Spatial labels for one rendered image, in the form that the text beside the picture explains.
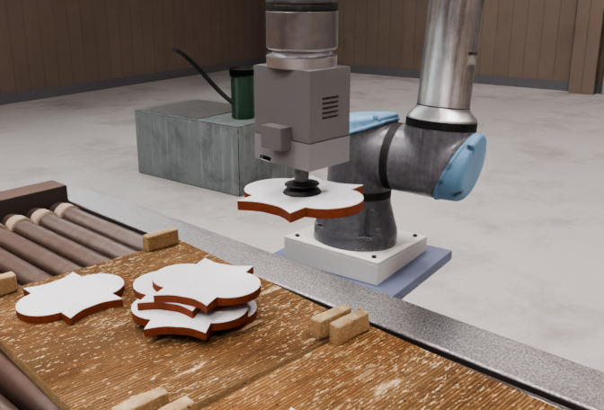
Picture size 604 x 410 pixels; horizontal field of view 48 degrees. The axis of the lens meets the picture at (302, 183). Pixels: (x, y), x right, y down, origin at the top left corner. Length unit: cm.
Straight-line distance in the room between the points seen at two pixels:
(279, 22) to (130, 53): 904
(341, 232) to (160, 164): 387
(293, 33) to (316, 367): 37
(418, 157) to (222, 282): 39
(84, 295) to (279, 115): 41
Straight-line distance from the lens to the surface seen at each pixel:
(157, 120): 492
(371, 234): 119
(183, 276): 92
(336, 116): 72
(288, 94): 71
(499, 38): 975
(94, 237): 127
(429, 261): 127
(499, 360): 89
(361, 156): 115
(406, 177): 112
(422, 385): 78
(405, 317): 96
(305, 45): 69
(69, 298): 98
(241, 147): 444
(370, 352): 83
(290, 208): 71
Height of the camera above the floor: 135
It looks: 16 degrees down
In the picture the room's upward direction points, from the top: straight up
